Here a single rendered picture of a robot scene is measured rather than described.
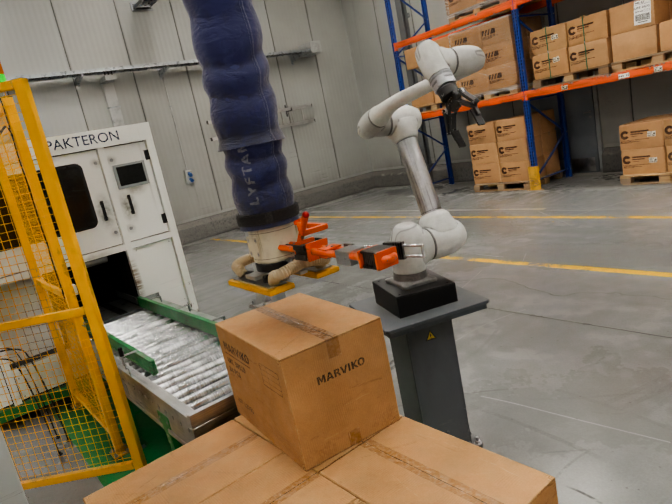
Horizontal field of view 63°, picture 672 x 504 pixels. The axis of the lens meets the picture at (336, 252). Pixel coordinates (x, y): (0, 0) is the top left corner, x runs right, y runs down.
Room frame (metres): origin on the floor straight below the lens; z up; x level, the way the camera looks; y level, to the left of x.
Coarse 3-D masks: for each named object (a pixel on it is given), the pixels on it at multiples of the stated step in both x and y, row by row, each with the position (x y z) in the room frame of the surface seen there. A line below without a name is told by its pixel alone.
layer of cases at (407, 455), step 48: (240, 432) 1.94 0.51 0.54; (384, 432) 1.73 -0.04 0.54; (432, 432) 1.67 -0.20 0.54; (144, 480) 1.74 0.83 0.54; (192, 480) 1.68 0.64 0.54; (240, 480) 1.62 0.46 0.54; (288, 480) 1.57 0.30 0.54; (336, 480) 1.52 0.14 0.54; (384, 480) 1.47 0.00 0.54; (432, 480) 1.42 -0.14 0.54; (480, 480) 1.38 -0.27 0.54; (528, 480) 1.34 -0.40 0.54
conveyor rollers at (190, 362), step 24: (144, 312) 4.13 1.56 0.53; (120, 336) 3.58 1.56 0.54; (144, 336) 3.49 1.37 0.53; (168, 336) 3.34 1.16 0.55; (192, 336) 3.24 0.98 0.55; (168, 360) 2.94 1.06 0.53; (192, 360) 2.84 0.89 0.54; (216, 360) 2.74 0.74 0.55; (168, 384) 2.57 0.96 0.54; (192, 384) 2.54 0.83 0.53; (216, 384) 2.44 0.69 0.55; (192, 408) 2.26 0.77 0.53
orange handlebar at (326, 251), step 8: (296, 224) 2.31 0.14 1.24; (312, 224) 2.20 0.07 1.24; (320, 224) 2.15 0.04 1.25; (312, 232) 2.09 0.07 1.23; (280, 248) 1.86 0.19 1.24; (288, 248) 1.81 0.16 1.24; (312, 248) 1.70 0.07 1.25; (320, 248) 1.65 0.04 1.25; (328, 248) 1.63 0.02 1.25; (336, 248) 1.64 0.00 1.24; (320, 256) 1.66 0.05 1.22; (328, 256) 1.62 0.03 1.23; (352, 256) 1.51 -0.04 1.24; (384, 256) 1.41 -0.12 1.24; (392, 256) 1.40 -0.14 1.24
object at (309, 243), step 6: (306, 240) 1.78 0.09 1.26; (312, 240) 1.79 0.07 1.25; (318, 240) 1.72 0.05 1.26; (324, 240) 1.73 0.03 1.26; (294, 246) 1.74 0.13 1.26; (300, 246) 1.70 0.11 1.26; (306, 246) 1.69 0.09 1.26; (312, 246) 1.70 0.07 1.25; (318, 246) 1.71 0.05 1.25; (300, 252) 1.73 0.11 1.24; (306, 252) 1.70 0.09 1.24; (300, 258) 1.72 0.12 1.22; (306, 258) 1.70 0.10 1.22; (312, 258) 1.70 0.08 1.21; (318, 258) 1.71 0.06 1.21
